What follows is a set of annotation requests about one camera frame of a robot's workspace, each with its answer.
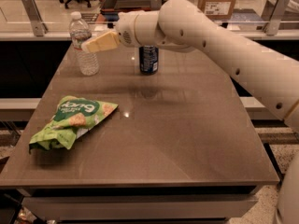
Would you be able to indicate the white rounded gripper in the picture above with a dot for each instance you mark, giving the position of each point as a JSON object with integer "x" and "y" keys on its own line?
{"x": 125, "y": 29}

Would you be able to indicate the clear plastic water bottle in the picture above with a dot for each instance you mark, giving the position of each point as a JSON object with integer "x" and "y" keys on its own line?
{"x": 80, "y": 33}

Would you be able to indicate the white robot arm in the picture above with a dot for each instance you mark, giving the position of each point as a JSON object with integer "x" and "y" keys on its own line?
{"x": 179, "y": 25}

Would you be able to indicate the dark blue soda can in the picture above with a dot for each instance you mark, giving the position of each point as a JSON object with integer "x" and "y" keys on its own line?
{"x": 148, "y": 60}

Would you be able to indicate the green snack chip bag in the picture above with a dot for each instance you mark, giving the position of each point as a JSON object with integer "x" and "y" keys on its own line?
{"x": 73, "y": 118}

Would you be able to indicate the brown cardboard box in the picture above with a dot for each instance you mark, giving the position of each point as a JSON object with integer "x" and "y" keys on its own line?
{"x": 217, "y": 9}

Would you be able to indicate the middle metal railing post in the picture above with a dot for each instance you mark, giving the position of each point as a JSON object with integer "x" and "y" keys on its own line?
{"x": 155, "y": 4}

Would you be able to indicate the metal railing post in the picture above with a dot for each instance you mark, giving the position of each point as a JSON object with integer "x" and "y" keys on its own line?
{"x": 38, "y": 26}
{"x": 272, "y": 27}
{"x": 155, "y": 4}

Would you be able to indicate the left metal railing post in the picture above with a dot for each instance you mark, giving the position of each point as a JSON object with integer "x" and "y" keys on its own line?
{"x": 38, "y": 26}

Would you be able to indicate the right metal railing post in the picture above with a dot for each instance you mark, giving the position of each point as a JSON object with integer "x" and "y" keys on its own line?
{"x": 272, "y": 27}

